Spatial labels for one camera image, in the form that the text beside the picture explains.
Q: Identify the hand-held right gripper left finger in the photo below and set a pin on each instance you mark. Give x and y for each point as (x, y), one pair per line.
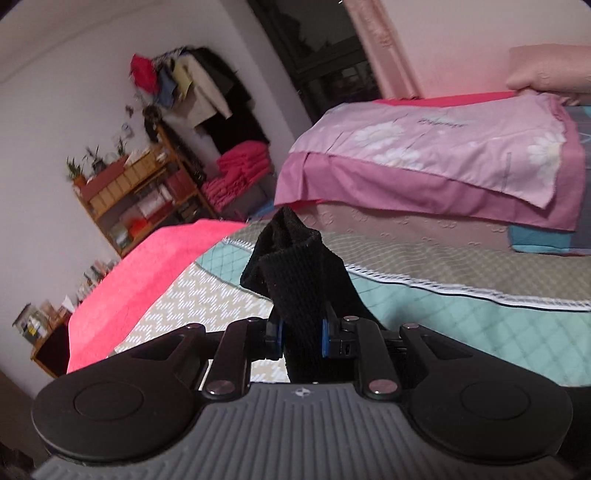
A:
(278, 334)

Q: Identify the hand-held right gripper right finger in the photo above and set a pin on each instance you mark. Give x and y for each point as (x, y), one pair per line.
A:
(325, 338)

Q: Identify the black pants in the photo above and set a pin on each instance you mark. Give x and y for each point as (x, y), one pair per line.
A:
(295, 286)

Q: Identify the beige embossed mattress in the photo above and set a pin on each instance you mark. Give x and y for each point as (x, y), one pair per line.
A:
(392, 224)

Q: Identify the teal and beige quilted bedspread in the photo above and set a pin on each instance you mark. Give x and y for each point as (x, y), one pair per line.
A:
(461, 314)

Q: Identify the coral pink blanket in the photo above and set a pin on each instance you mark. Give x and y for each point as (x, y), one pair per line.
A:
(138, 277)

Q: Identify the stack of pink folded blankets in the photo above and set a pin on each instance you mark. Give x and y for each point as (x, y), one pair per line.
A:
(240, 170)

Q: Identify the wooden shelf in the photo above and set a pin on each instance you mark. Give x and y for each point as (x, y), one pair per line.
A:
(138, 207)

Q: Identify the pink floral quilt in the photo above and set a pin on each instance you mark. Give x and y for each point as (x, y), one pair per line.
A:
(415, 152)

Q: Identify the row of tan boxes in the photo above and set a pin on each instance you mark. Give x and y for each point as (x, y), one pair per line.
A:
(124, 177)

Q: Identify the small wooden cabinet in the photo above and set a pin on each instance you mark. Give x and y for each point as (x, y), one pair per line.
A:
(53, 348)

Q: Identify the pile of hanging clothes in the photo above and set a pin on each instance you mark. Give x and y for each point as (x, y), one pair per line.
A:
(207, 97)

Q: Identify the clear storage jar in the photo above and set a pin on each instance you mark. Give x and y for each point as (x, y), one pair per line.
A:
(30, 325)

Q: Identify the blue and grey blanket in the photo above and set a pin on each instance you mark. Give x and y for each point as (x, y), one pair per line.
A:
(554, 240)

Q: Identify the potted green plant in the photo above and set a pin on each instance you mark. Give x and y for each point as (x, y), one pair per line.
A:
(75, 170)
(94, 158)

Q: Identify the dark window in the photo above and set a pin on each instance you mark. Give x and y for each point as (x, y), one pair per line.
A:
(318, 41)

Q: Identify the pink curtain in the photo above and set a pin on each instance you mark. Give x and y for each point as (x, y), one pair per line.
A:
(383, 46)

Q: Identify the pink pillow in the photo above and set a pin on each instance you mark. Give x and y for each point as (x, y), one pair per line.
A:
(549, 67)

